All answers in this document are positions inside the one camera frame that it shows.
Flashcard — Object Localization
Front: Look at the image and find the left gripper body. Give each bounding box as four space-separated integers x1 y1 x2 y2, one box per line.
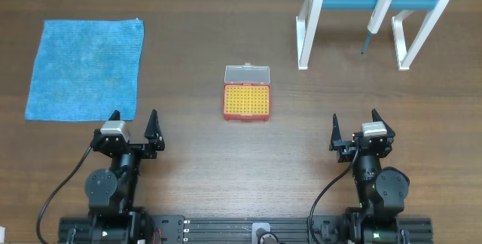
90 129 166 160

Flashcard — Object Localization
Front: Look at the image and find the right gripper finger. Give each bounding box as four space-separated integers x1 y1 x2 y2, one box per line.
330 113 343 143
371 108 396 139

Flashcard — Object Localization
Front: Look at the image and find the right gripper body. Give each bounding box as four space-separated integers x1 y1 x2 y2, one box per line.
329 132 393 163

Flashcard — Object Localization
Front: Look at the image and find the white pipette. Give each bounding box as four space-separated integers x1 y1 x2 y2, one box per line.
360 0 401 55

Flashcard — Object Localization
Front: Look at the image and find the blue cloth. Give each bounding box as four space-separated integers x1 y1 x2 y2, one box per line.
24 18 145 123

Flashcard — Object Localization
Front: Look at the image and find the red and yellow tip box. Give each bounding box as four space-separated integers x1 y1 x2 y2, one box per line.
222 62 272 123

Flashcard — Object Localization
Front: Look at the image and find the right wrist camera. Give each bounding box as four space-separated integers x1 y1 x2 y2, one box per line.
360 120 389 138

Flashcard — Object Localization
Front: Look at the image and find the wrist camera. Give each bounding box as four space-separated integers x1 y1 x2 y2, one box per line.
360 120 389 138
99 120 131 144

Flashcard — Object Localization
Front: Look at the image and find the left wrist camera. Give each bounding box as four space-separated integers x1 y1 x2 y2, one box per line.
99 120 131 144

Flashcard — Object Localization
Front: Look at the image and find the black cable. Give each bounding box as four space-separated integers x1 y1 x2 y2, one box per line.
35 145 94 244
307 145 361 244

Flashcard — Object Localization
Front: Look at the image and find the mounting rail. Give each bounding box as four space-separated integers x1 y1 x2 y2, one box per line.
58 215 434 244

